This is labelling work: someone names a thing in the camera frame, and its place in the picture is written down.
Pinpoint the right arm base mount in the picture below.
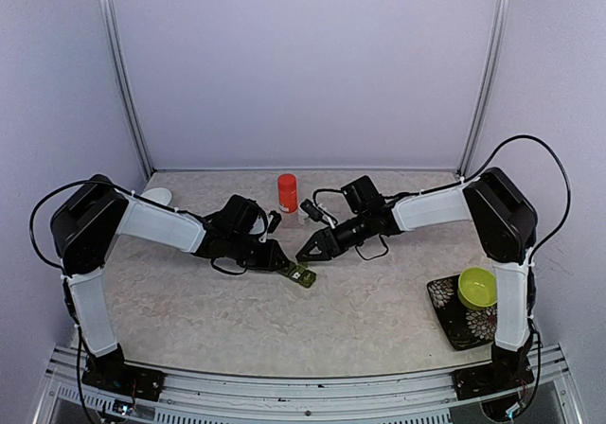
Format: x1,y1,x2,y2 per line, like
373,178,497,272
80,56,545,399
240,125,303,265
452,364,534,400

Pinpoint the aluminium frame post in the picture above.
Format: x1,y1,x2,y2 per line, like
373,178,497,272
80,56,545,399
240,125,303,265
99,0,155,180
456,0,510,176

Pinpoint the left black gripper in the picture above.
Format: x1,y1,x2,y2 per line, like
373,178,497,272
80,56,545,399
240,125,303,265
227,232,291,273

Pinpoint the green weekly pill organizer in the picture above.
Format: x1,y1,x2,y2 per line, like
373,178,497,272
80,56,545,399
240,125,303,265
278,262,316,289

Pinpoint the aluminium front rail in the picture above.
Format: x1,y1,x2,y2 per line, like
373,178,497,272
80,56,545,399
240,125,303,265
26,344,588,423

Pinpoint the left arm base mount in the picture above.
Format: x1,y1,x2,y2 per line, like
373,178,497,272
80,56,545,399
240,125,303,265
81,362,165,401

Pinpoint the right aluminium frame post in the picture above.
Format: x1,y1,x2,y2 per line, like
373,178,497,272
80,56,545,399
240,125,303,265
456,0,510,176

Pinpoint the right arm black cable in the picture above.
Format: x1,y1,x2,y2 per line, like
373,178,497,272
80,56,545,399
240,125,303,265
463,134,572,259

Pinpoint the lime green bowl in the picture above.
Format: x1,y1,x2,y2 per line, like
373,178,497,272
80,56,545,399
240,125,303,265
457,268,497,310

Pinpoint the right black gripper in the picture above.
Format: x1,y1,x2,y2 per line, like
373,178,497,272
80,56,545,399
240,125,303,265
295,211,371,262

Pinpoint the black floral square plate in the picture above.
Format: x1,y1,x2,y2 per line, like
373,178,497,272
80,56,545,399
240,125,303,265
426,275,497,351

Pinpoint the red pill bottle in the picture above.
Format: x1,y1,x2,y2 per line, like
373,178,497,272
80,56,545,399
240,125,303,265
277,173,298,214

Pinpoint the left aluminium frame post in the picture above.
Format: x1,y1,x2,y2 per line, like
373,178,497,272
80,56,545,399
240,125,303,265
99,0,155,180

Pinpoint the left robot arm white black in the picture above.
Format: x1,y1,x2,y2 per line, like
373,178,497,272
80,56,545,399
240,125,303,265
50,174,290,391

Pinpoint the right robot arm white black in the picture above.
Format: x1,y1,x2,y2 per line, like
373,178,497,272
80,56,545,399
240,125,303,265
296,168,538,390

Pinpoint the white pill bottle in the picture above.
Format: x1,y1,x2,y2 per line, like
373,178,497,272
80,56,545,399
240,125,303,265
297,212,308,225

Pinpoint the white bowl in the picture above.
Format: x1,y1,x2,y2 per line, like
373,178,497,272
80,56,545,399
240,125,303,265
141,187,172,206

